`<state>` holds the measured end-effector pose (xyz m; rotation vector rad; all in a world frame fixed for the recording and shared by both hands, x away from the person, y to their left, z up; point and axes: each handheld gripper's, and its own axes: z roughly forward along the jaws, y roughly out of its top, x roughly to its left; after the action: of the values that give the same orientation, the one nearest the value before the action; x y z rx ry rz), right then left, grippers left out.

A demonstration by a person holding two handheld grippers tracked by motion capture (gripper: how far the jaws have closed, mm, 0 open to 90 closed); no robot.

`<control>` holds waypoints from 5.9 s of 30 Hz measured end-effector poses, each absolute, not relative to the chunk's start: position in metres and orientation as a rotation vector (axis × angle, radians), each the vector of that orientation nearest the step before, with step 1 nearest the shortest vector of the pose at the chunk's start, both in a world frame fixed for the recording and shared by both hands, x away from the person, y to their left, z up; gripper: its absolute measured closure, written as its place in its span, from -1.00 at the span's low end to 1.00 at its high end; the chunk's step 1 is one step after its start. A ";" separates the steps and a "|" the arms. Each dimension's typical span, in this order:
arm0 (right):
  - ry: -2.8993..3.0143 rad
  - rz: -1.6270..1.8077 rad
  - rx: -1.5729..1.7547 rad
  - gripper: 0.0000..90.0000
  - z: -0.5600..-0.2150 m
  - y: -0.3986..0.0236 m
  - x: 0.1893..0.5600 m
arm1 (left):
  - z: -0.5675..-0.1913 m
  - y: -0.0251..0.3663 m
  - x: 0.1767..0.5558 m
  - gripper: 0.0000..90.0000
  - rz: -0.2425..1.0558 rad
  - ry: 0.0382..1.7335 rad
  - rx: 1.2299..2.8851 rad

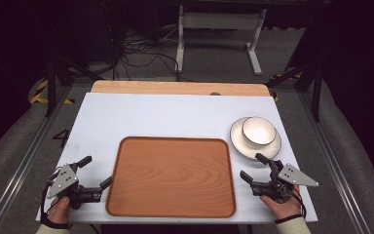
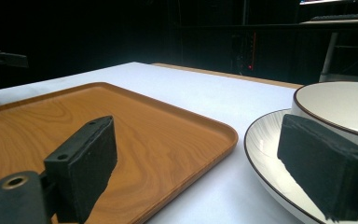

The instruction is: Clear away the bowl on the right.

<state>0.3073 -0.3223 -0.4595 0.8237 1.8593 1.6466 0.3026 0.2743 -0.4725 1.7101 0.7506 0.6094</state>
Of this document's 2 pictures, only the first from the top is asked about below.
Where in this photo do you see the person's left hand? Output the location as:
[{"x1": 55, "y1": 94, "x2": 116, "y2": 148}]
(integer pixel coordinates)
[{"x1": 47, "y1": 195, "x2": 72, "y2": 225}]

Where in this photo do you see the aluminium floor rail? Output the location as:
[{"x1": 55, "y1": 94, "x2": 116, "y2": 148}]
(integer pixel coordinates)
[
  {"x1": 295, "y1": 91, "x2": 373, "y2": 234},
  {"x1": 0, "y1": 85, "x2": 74, "y2": 234}
]

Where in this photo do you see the white metal stand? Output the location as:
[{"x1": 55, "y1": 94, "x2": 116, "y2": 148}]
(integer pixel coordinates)
[{"x1": 173, "y1": 4, "x2": 268, "y2": 77}]

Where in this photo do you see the black tripod stand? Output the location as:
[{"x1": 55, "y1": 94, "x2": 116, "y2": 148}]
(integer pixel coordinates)
[
  {"x1": 265, "y1": 59, "x2": 324, "y2": 124},
  {"x1": 28, "y1": 42, "x2": 105, "y2": 119}
]

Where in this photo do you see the white plate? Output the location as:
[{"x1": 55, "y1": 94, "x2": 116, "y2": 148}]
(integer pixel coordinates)
[{"x1": 229, "y1": 116, "x2": 282, "y2": 161}]

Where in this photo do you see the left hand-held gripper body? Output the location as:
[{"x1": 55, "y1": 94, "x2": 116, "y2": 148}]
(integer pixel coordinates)
[{"x1": 46, "y1": 162, "x2": 104, "y2": 211}]

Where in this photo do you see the white bowl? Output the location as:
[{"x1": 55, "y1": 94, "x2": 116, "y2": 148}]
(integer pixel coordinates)
[{"x1": 241, "y1": 116, "x2": 278, "y2": 147}]

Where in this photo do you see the white board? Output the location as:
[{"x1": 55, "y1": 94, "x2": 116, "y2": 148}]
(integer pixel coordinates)
[{"x1": 35, "y1": 92, "x2": 319, "y2": 225}]

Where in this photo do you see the person's right hand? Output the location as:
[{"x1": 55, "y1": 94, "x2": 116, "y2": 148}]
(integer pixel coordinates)
[{"x1": 260, "y1": 184, "x2": 305, "y2": 220}]

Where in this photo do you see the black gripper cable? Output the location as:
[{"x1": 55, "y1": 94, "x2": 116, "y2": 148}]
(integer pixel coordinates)
[
  {"x1": 39, "y1": 166, "x2": 62, "y2": 222},
  {"x1": 286, "y1": 185, "x2": 308, "y2": 218}
]

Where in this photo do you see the brown wooden tray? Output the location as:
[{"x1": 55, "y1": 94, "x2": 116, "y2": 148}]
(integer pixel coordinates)
[{"x1": 105, "y1": 136, "x2": 237, "y2": 219}]

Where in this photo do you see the wooden table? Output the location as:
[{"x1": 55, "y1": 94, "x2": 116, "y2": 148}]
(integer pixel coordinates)
[{"x1": 90, "y1": 80, "x2": 272, "y2": 98}]

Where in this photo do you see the bundle of black floor cables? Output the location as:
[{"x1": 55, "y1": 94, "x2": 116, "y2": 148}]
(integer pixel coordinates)
[{"x1": 108, "y1": 23, "x2": 196, "y2": 83}]

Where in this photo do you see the black wristband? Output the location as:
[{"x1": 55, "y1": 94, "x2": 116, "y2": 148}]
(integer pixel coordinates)
[
  {"x1": 40, "y1": 215, "x2": 70, "y2": 230},
  {"x1": 274, "y1": 213, "x2": 306, "y2": 225}
]

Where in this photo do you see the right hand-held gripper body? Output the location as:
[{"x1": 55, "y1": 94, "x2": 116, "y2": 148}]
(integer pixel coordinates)
[{"x1": 250, "y1": 160, "x2": 319, "y2": 205}]

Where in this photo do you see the yellow black floor tape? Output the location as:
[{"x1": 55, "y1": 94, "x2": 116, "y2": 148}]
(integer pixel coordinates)
[
  {"x1": 269, "y1": 73, "x2": 302, "y2": 102},
  {"x1": 29, "y1": 79, "x2": 76, "y2": 105}
]

